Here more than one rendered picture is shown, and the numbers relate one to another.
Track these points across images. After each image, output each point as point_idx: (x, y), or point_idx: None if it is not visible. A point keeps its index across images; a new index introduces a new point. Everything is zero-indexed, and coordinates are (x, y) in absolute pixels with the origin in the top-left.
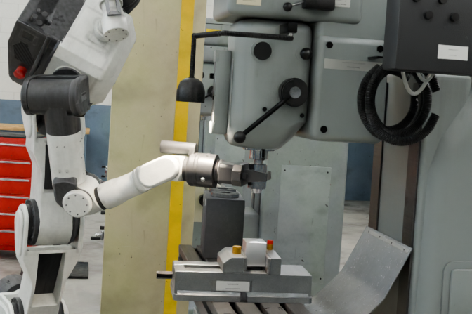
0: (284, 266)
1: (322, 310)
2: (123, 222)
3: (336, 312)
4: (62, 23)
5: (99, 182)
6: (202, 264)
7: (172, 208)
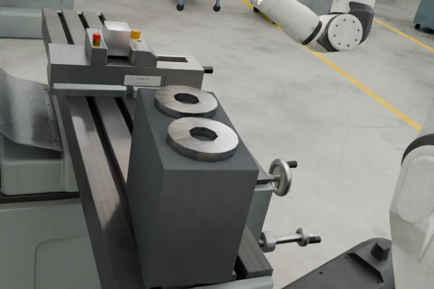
0: (75, 61)
1: (17, 114)
2: None
3: (7, 95)
4: None
5: (329, 22)
6: (170, 62)
7: None
